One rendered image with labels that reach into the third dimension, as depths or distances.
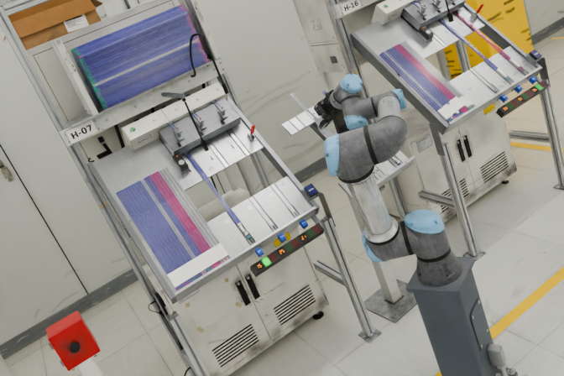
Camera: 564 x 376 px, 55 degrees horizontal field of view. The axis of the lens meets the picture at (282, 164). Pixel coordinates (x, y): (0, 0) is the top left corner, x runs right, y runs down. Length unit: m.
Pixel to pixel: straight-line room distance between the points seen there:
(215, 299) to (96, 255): 1.69
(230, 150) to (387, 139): 1.03
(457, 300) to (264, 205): 0.86
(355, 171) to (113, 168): 1.19
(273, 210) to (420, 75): 1.06
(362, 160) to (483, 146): 1.83
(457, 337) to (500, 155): 1.64
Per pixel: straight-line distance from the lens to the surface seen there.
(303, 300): 2.78
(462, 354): 2.09
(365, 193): 1.67
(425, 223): 1.82
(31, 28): 2.70
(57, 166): 3.92
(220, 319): 2.61
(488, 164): 3.39
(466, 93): 2.85
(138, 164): 2.42
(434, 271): 1.90
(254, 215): 2.26
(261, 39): 4.29
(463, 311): 1.96
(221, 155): 2.41
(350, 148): 1.55
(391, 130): 1.57
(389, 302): 2.83
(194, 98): 2.50
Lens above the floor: 1.68
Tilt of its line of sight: 19 degrees down
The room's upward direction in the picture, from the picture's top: 22 degrees counter-clockwise
